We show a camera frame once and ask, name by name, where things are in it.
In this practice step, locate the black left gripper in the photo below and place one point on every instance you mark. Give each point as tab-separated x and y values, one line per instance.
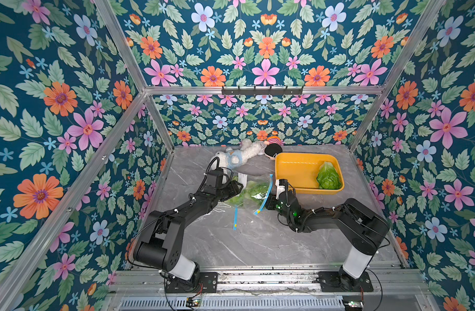
231	188

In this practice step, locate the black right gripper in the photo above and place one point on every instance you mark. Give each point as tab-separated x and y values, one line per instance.
275	196

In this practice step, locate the green chinese cabbage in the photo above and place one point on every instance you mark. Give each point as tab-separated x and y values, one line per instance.
328	178
253	196

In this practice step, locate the clear zipper bag blue seal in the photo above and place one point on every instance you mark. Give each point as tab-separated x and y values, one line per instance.
244	179

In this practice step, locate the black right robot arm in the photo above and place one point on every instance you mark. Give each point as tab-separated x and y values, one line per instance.
364	229

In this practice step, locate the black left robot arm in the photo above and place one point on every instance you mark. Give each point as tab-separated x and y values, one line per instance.
159	242

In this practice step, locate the blue zipper strip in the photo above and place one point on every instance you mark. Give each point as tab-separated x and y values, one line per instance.
235	218

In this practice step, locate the white plush bunny blue shirt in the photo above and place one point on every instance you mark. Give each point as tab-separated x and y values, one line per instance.
234	158

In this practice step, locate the yellow plastic tray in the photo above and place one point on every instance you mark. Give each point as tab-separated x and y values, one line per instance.
301	169

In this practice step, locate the black striped plush toy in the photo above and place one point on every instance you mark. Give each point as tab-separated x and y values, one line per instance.
273	147

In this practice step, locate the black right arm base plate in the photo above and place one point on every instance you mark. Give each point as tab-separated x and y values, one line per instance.
341	281

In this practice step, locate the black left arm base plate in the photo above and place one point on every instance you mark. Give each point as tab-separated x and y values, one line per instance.
190	282

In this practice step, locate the black hook rail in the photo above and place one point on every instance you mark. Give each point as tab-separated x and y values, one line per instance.
268	90

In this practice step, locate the aluminium mounting rail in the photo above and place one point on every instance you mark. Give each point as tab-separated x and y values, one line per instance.
314	279

